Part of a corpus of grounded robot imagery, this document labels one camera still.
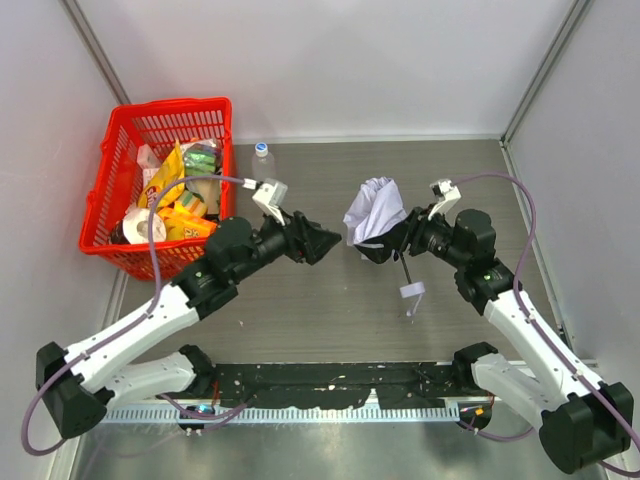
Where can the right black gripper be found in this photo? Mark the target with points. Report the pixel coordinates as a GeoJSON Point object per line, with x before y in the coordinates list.
{"type": "Point", "coordinates": [411, 232]}

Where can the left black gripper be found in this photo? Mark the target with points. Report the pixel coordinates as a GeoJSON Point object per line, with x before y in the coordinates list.
{"type": "Point", "coordinates": [298, 237]}

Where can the lavender folding umbrella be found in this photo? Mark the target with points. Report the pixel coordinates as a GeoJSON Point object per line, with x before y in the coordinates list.
{"type": "Point", "coordinates": [376, 209]}

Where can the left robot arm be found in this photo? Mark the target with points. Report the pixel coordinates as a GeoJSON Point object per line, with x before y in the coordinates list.
{"type": "Point", "coordinates": [81, 383]}

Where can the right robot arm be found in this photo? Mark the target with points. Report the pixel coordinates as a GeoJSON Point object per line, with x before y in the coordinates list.
{"type": "Point", "coordinates": [579, 418]}

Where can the clear plastic water bottle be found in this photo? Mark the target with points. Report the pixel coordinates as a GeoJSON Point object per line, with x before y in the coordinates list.
{"type": "Point", "coordinates": [263, 163]}

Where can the orange snack package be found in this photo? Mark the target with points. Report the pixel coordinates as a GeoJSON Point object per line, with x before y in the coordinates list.
{"type": "Point", "coordinates": [183, 226]}

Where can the green sponge pack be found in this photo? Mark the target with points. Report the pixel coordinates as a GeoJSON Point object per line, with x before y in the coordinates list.
{"type": "Point", "coordinates": [201, 159]}

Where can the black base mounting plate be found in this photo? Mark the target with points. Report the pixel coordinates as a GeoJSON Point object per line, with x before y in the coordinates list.
{"type": "Point", "coordinates": [335, 386]}

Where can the yellow chips bag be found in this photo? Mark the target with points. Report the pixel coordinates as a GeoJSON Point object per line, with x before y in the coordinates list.
{"type": "Point", "coordinates": [157, 192]}

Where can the white tape roll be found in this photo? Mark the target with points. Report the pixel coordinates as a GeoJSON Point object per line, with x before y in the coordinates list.
{"type": "Point", "coordinates": [139, 224]}

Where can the white small box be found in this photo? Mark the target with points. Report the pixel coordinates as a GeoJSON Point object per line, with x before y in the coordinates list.
{"type": "Point", "coordinates": [148, 162]}

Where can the red plastic basket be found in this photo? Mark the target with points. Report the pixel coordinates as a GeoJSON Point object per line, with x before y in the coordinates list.
{"type": "Point", "coordinates": [119, 180]}

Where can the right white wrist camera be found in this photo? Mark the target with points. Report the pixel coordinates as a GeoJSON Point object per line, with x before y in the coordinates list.
{"type": "Point", "coordinates": [446, 195]}

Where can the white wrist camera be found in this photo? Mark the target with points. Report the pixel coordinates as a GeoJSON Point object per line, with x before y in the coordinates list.
{"type": "Point", "coordinates": [446, 195]}
{"type": "Point", "coordinates": [268, 195]}

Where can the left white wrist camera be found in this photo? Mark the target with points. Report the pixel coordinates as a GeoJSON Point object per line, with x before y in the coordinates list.
{"type": "Point", "coordinates": [268, 195]}

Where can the white slotted cable duct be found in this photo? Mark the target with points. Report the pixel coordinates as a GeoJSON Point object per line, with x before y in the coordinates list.
{"type": "Point", "coordinates": [370, 412]}

